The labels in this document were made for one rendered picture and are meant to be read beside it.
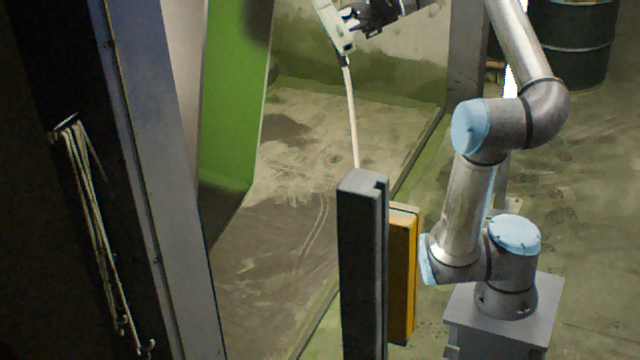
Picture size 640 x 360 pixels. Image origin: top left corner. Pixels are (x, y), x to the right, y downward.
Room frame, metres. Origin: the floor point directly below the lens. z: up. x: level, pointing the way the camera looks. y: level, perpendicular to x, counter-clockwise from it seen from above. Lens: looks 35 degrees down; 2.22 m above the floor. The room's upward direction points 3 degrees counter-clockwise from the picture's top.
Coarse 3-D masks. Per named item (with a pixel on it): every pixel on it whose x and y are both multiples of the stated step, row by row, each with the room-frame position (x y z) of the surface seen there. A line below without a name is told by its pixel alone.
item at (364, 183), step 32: (352, 192) 0.79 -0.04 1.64; (384, 192) 0.81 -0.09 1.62; (352, 224) 0.79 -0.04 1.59; (384, 224) 0.81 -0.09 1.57; (352, 256) 0.79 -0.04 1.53; (384, 256) 0.81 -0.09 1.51; (352, 288) 0.79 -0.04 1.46; (384, 288) 0.81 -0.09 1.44; (352, 320) 0.79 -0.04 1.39; (384, 320) 0.81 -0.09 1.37; (352, 352) 0.79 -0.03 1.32; (384, 352) 0.81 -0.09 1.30
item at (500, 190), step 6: (504, 162) 2.78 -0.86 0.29; (504, 168) 2.78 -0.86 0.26; (504, 174) 2.78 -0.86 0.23; (498, 180) 2.79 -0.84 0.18; (504, 180) 2.78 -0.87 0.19; (498, 186) 2.79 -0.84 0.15; (504, 186) 2.77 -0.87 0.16; (498, 192) 2.78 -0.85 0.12; (504, 192) 2.77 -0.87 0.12; (498, 198) 2.78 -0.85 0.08; (504, 198) 2.79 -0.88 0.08; (498, 204) 2.78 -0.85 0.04
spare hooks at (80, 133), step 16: (80, 112) 1.09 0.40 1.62; (64, 128) 1.04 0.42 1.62; (80, 128) 1.06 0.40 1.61; (80, 144) 1.05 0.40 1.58; (96, 160) 1.08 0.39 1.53; (80, 192) 1.05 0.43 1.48; (112, 192) 1.09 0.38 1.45; (96, 208) 1.05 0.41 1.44; (96, 224) 1.06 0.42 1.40; (96, 240) 1.07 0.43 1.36; (96, 256) 1.06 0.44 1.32; (112, 288) 1.08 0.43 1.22; (112, 304) 1.07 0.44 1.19; (128, 304) 1.10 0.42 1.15; (128, 320) 1.04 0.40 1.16
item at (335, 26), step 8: (312, 0) 1.95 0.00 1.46; (320, 0) 1.93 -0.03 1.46; (328, 0) 1.93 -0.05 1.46; (320, 8) 1.91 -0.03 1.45; (328, 8) 1.90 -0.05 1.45; (320, 16) 1.89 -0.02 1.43; (328, 16) 1.87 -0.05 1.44; (336, 16) 1.86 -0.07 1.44; (328, 24) 1.84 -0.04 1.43; (336, 24) 1.82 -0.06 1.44; (344, 24) 1.84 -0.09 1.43; (328, 32) 1.86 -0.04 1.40; (336, 32) 1.81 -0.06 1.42; (344, 32) 1.80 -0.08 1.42; (336, 40) 1.79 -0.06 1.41; (344, 40) 1.78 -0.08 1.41; (352, 40) 1.78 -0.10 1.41; (336, 48) 1.91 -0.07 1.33; (344, 48) 1.77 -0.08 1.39; (352, 48) 1.79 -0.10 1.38; (336, 56) 1.93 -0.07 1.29; (344, 56) 1.93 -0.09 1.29; (344, 64) 1.94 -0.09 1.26
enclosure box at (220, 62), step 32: (160, 0) 1.87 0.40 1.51; (192, 0) 1.84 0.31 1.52; (224, 0) 2.48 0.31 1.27; (256, 0) 2.44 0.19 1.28; (192, 32) 1.85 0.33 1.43; (224, 32) 2.48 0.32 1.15; (256, 32) 2.44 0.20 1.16; (192, 64) 1.85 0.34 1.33; (224, 64) 2.49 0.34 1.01; (256, 64) 2.45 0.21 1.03; (192, 96) 1.86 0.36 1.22; (224, 96) 2.50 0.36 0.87; (256, 96) 2.45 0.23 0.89; (192, 128) 1.87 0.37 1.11; (224, 128) 2.51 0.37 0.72; (256, 128) 2.46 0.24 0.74; (192, 160) 1.87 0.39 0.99; (224, 160) 2.52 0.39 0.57; (256, 160) 2.45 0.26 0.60; (224, 192) 2.41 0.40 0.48; (224, 224) 2.22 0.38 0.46
